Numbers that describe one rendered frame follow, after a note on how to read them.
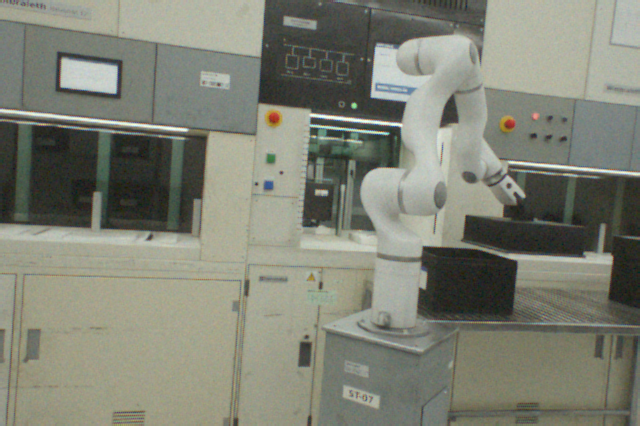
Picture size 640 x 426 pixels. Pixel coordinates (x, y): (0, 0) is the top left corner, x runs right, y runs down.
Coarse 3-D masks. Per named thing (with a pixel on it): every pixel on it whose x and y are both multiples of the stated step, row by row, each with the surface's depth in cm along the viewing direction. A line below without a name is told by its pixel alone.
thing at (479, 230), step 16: (464, 224) 197; (480, 224) 187; (496, 224) 178; (512, 224) 171; (528, 224) 172; (544, 224) 174; (560, 224) 180; (464, 240) 196; (480, 240) 186; (496, 240) 177; (512, 240) 171; (528, 240) 173; (544, 240) 174; (560, 240) 176; (576, 240) 177; (576, 256) 178
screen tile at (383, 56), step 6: (378, 54) 212; (384, 54) 212; (390, 54) 213; (378, 60) 212; (384, 60) 212; (390, 60) 213; (378, 72) 212; (384, 72) 213; (390, 72) 213; (396, 72) 214; (402, 72) 214; (378, 78) 212; (384, 78) 213; (390, 78) 213; (396, 78) 214; (402, 78) 215
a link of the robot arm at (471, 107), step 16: (464, 96) 166; (480, 96) 167; (464, 112) 170; (480, 112) 169; (464, 128) 172; (480, 128) 170; (464, 144) 171; (480, 144) 170; (464, 160) 172; (480, 160) 172; (464, 176) 176; (480, 176) 174
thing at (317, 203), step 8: (312, 168) 270; (312, 176) 270; (312, 184) 262; (320, 184) 263; (328, 184) 264; (304, 192) 262; (312, 192) 262; (320, 192) 263; (328, 192) 264; (304, 200) 262; (312, 200) 263; (320, 200) 264; (328, 200) 265; (304, 208) 262; (312, 208) 263; (320, 208) 264; (328, 208) 265; (304, 216) 262; (312, 216) 263; (320, 216) 264; (328, 216) 265; (312, 224) 279
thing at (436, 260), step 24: (432, 264) 170; (456, 264) 168; (480, 264) 170; (504, 264) 172; (432, 288) 169; (456, 288) 169; (480, 288) 171; (504, 288) 173; (456, 312) 170; (480, 312) 171; (504, 312) 173
